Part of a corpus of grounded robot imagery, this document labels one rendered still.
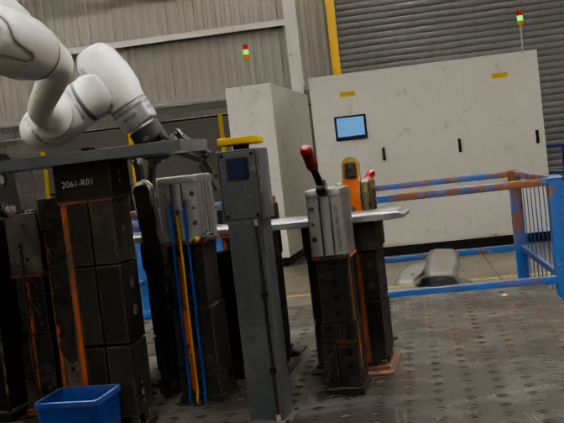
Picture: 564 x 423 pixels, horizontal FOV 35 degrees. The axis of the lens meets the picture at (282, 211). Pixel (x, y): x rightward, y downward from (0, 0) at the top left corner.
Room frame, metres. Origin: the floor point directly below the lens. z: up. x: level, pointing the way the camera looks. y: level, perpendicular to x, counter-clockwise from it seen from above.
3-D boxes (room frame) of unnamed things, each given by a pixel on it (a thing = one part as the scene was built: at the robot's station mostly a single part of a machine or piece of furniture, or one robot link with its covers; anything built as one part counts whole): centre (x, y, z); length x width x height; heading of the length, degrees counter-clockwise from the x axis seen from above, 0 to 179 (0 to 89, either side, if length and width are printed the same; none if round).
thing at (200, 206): (1.62, 0.17, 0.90); 0.13 x 0.10 x 0.41; 167
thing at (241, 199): (1.42, 0.05, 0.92); 0.08 x 0.08 x 0.44; 77
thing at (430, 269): (4.03, -0.76, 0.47); 1.20 x 0.80 x 0.95; 173
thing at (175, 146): (1.47, 0.31, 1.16); 0.37 x 0.14 x 0.02; 77
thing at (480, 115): (9.68, -1.66, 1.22); 2.40 x 0.54 x 2.45; 82
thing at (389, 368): (1.71, -0.16, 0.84); 0.18 x 0.06 x 0.29; 167
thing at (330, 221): (1.56, -0.08, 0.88); 0.11 x 0.10 x 0.36; 167
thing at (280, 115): (10.85, -0.01, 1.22); 2.40 x 0.54 x 2.45; 168
